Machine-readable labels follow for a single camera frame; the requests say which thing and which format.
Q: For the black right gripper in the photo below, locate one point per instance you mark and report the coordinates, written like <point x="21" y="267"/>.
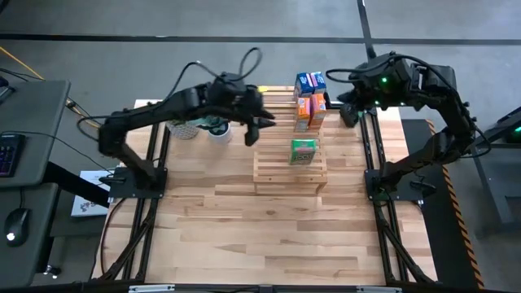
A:
<point x="366" y="91"/>

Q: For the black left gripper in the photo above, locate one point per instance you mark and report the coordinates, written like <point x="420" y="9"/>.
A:
<point x="244" y="97"/>

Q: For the orange cereal box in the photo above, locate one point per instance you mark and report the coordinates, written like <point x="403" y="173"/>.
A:
<point x="302" y="115"/>
<point x="318" y="110"/>

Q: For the blue cereal box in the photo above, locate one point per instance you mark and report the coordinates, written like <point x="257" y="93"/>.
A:
<point x="319" y="81"/>
<point x="303" y="84"/>

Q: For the green cereal box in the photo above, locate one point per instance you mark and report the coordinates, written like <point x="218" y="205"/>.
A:
<point x="303" y="151"/>

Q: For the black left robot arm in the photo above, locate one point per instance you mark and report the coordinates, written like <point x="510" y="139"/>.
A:
<point x="163" y="108"/>

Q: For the wooden slatted shelf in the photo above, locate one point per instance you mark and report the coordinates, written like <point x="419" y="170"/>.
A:
<point x="277" y="171"/>

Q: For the white plant pot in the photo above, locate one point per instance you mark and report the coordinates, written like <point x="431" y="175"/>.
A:
<point x="220" y="136"/>

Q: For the yellow gripper tag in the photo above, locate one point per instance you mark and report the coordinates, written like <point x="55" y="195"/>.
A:
<point x="263" y="88"/>

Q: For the yellow black hazard tape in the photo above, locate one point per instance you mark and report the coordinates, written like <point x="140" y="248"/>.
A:
<point x="460" y="215"/>

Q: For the black floor mat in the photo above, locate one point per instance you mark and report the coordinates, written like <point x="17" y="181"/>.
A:
<point x="437" y="236"/>

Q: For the dark grey neighbouring table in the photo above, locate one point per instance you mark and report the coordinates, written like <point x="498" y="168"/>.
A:
<point x="492" y="187"/>

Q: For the white booklet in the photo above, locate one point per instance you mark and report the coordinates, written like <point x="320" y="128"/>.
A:
<point x="87" y="203"/>

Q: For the black desk leg bar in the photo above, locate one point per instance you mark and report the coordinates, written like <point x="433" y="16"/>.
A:
<point x="77" y="185"/>

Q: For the grey desk top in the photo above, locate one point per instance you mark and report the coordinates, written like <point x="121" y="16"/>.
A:
<point x="36" y="118"/>
<point x="36" y="244"/>

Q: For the desk caster wheel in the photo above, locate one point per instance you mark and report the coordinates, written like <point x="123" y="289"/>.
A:
<point x="53" y="270"/>

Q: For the black keyboard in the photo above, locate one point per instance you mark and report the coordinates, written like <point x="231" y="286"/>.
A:
<point x="10" y="154"/>

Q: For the black computer mouse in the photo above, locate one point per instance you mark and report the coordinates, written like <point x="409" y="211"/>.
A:
<point x="17" y="226"/>

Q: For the black aluminium rear rail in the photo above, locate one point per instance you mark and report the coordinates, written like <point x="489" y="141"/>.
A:
<point x="333" y="106"/>

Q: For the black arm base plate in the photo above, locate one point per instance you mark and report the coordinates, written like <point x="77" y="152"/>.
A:
<point x="407" y="194"/>
<point x="122" y="189"/>

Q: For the black aluminium side frame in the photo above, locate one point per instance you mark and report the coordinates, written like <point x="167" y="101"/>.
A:
<point x="385" y="244"/>
<point x="143" y="260"/>

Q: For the silver metal bracket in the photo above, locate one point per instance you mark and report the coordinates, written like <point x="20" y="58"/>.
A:
<point x="151" y="288"/>
<point x="378" y="290"/>

